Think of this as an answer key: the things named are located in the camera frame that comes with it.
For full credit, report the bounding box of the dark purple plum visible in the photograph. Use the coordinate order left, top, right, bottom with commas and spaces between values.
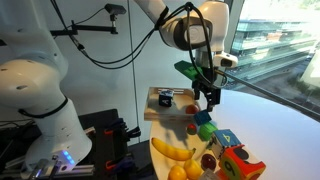
200, 153, 218, 172

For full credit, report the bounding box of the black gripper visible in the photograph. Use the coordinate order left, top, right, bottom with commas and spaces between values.
192, 74, 223, 113

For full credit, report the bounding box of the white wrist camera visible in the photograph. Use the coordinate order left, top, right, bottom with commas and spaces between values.
213, 52, 239, 69

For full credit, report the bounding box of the aluminium extrusion rail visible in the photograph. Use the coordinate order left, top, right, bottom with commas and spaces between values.
0, 158, 95, 180

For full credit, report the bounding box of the blue black clamp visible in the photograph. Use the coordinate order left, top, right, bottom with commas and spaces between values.
105, 155, 138, 173

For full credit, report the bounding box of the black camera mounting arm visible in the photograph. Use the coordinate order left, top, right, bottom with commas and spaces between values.
49, 13, 120, 38

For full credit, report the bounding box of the black external camera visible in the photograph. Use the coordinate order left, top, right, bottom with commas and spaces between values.
104, 3, 128, 16

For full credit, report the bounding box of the black clamp orange handle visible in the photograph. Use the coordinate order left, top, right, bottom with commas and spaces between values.
103, 116, 142, 152

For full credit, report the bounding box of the dark window railing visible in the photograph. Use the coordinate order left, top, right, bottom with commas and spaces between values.
219, 71, 320, 118

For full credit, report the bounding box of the blue block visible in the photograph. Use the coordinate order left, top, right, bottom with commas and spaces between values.
193, 110, 213, 127

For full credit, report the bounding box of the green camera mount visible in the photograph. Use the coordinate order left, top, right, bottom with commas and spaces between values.
173, 60, 204, 81

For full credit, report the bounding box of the wooden tray box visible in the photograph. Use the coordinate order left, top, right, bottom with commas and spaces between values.
143, 86, 202, 122

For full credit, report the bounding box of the red orange soft cube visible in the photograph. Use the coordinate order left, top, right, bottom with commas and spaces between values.
216, 143, 267, 180

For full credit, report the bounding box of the gray block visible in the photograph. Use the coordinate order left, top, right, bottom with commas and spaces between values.
198, 168, 221, 180

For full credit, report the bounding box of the thin hanging wall cable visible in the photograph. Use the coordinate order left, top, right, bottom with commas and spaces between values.
126, 0, 140, 144

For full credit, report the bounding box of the yellow banana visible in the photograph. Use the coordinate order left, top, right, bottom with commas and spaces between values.
151, 136, 197, 162

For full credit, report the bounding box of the orange fruit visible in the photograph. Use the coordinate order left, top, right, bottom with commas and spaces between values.
185, 104, 200, 115

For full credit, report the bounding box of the small red fruit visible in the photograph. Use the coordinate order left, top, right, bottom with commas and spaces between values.
186, 123, 198, 136

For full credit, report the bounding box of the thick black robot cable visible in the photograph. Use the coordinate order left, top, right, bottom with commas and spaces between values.
49, 0, 229, 89

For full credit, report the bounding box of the bright green block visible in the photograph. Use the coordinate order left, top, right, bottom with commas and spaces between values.
197, 121, 219, 142

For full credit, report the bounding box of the yellow lemon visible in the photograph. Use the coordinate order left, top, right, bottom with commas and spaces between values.
183, 158, 204, 180

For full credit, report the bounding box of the white black printed toy cube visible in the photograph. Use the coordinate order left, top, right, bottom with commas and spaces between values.
157, 88, 175, 108

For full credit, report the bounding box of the blue white number cube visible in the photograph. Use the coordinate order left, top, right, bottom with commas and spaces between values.
210, 128, 242, 160

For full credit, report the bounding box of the orange-yellow lemon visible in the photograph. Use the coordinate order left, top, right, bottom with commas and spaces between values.
167, 164, 188, 180

